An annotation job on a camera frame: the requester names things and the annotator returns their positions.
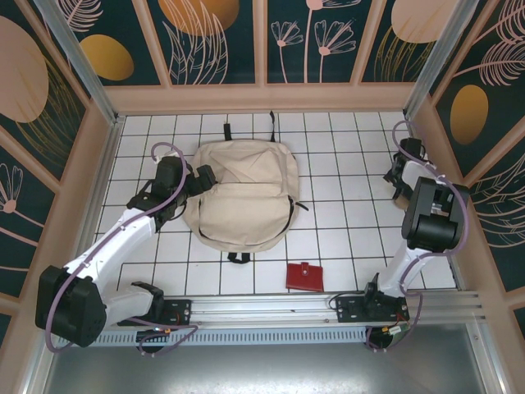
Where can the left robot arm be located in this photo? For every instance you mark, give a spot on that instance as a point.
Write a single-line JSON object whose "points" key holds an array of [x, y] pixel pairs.
{"points": [[74, 308]]}

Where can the aluminium mounting rail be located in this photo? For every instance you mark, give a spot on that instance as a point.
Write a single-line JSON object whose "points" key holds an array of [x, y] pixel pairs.
{"points": [[262, 305]]}

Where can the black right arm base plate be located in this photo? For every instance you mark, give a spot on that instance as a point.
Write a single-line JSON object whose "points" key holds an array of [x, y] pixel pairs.
{"points": [[348, 310]]}

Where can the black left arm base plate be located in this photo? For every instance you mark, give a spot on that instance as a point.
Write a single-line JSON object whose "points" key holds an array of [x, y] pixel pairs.
{"points": [[180, 312]]}

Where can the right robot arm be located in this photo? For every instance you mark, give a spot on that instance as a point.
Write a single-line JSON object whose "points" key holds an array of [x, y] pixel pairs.
{"points": [[430, 221]]}

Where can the cream canvas backpack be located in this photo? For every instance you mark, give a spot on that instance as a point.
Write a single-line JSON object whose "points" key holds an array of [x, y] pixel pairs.
{"points": [[242, 197]]}

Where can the red leather wallet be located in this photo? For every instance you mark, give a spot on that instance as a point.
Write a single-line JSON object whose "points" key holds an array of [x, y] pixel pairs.
{"points": [[304, 277]]}

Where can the aluminium frame post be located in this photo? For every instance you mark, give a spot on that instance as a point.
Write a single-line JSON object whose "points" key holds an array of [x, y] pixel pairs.
{"points": [[81, 61], [439, 61]]}

